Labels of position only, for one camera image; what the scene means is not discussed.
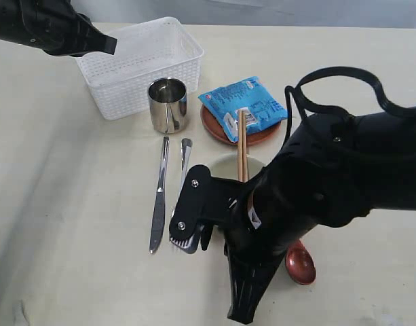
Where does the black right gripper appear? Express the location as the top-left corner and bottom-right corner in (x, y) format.
(200, 169), (316, 323)

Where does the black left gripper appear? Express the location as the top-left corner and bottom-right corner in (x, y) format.
(19, 1), (117, 57)

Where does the dark red wooden spoon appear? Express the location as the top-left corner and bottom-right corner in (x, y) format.
(285, 240), (316, 285)

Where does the shiny stainless steel cup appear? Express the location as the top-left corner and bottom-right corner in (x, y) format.
(147, 77), (188, 134)

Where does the steel cutlery handle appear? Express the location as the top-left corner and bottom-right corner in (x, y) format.
(170, 137), (194, 218)
(149, 137), (170, 255)

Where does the cream ceramic bowl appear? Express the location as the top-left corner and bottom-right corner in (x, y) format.
(208, 153), (265, 180)

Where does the brown wooden plate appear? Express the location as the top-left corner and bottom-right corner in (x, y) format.
(200, 105), (281, 146)

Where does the light wooden chopstick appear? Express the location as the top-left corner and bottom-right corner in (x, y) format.
(238, 110), (244, 182)

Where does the dark-tipped wooden chopstick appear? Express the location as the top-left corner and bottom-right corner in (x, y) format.
(242, 110), (248, 183)

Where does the blue snack packet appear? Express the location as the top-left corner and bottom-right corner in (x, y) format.
(198, 76), (288, 143)

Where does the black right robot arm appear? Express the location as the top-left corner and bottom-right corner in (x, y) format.
(204, 113), (416, 324)

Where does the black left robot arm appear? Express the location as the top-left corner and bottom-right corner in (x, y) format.
(0, 0), (117, 57)

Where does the white perforated plastic basket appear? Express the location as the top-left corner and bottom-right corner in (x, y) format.
(76, 17), (204, 121)

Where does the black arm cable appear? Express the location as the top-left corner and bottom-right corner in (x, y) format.
(282, 65), (416, 143)

